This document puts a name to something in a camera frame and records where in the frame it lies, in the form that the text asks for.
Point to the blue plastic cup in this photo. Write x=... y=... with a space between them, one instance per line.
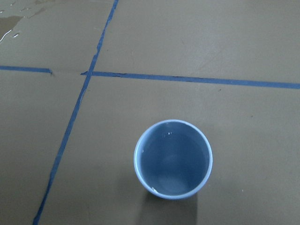
x=173 y=159

